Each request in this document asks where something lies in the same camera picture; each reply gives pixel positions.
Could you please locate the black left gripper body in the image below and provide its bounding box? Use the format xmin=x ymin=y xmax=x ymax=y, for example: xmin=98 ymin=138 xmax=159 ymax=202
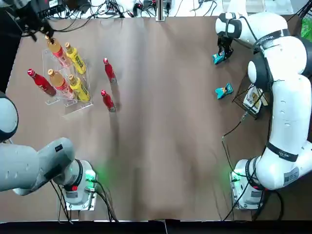
xmin=16 ymin=9 xmax=44 ymax=32

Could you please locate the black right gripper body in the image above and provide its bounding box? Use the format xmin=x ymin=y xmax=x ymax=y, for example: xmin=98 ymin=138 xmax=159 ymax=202
xmin=218 ymin=33 xmax=234 ymax=48

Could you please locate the small teal chips bag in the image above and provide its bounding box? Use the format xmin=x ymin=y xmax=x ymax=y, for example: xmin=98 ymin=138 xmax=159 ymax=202
xmin=211 ymin=52 xmax=227 ymax=65
xmin=214 ymin=82 xmax=234 ymax=100

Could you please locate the red cola bottle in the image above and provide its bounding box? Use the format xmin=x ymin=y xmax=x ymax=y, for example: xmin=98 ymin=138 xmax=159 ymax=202
xmin=103 ymin=58 xmax=117 ymax=85
xmin=27 ymin=68 xmax=57 ymax=98
xmin=100 ymin=89 xmax=117 ymax=113

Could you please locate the clear acrylic stepped shelf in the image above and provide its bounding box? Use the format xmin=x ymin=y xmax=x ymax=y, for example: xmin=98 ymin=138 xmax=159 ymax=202
xmin=41 ymin=47 xmax=95 ymax=115

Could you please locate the black device box red logo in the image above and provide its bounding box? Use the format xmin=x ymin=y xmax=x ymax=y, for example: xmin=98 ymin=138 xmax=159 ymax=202
xmin=36 ymin=0 xmax=65 ymax=16

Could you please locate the orange tea bottle red label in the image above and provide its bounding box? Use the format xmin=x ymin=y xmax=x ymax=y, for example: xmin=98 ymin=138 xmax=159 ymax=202
xmin=47 ymin=69 xmax=74 ymax=98
xmin=45 ymin=35 xmax=71 ymax=68

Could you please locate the black power adapter brick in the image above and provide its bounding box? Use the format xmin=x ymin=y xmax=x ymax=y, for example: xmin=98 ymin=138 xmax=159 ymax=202
xmin=67 ymin=0 xmax=91 ymax=13

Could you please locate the yellow label drink bottle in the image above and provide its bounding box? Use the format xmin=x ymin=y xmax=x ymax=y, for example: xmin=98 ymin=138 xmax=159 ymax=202
xmin=67 ymin=74 xmax=90 ymax=102
xmin=64 ymin=42 xmax=86 ymax=75

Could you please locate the white cookie box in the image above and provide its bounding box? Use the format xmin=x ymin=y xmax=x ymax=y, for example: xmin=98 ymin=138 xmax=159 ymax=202
xmin=243 ymin=85 xmax=263 ymax=110

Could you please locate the black hub with plugs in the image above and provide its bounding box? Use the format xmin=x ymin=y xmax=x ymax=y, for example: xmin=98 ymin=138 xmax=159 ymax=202
xmin=104 ymin=0 xmax=122 ymax=13

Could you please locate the green plastic bag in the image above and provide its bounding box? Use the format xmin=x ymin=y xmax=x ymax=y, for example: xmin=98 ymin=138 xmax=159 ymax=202
xmin=301 ymin=18 xmax=312 ymax=42

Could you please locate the black wire basket shelf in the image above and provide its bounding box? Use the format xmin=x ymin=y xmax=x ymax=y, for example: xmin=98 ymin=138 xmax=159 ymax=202
xmin=232 ymin=81 xmax=272 ymax=121

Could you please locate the black cable with metal plug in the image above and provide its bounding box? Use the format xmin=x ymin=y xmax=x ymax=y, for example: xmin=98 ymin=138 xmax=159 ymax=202
xmin=221 ymin=112 xmax=247 ymax=176

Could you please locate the aluminium profile post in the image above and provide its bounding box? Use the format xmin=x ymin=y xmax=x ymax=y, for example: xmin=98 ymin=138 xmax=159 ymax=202
xmin=156 ymin=0 xmax=168 ymax=22

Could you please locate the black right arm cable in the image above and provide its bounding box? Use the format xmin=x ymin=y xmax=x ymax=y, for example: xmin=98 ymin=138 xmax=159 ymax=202
xmin=240 ymin=16 xmax=275 ymax=142

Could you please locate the black right base cable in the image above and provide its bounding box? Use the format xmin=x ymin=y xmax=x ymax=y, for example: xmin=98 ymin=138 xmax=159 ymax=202
xmin=252 ymin=189 xmax=285 ymax=221

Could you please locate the black base cable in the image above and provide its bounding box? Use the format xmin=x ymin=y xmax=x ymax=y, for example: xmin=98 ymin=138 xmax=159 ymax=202
xmin=91 ymin=179 xmax=119 ymax=223
xmin=252 ymin=189 xmax=285 ymax=221

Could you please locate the black left base cable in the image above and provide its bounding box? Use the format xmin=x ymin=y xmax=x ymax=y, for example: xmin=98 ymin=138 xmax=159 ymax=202
xmin=91 ymin=179 xmax=119 ymax=223

